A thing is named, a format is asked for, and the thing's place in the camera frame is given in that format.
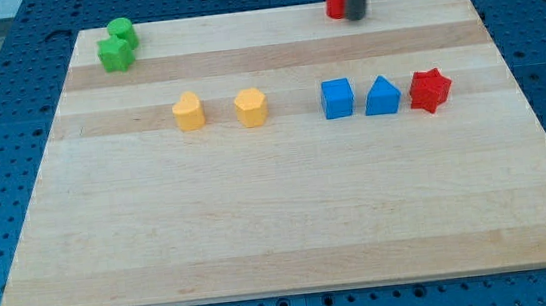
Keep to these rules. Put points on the light wooden board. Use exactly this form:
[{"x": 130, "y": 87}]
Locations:
[{"x": 128, "y": 210}]

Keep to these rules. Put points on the green star block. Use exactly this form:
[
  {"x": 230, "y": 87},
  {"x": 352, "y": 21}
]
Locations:
[{"x": 115, "y": 54}]

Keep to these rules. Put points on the blue cube block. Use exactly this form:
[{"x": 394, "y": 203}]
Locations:
[{"x": 337, "y": 98}]

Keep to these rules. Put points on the blue triangle block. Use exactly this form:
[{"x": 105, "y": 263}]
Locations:
[{"x": 383, "y": 97}]

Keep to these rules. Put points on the yellow hexagon block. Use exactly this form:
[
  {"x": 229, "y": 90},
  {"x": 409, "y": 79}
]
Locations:
[{"x": 251, "y": 107}]

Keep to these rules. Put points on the red cylinder block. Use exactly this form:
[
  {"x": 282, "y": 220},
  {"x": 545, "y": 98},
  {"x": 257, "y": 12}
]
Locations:
[{"x": 335, "y": 9}]

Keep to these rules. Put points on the yellow heart block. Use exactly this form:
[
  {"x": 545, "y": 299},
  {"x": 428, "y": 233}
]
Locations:
[{"x": 188, "y": 112}]

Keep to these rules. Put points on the red star block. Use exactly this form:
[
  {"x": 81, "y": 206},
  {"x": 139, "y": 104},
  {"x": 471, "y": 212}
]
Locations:
[{"x": 428, "y": 90}]

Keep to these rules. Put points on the green cylinder block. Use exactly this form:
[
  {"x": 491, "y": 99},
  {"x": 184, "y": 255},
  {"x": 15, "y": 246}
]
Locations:
[{"x": 123, "y": 28}]

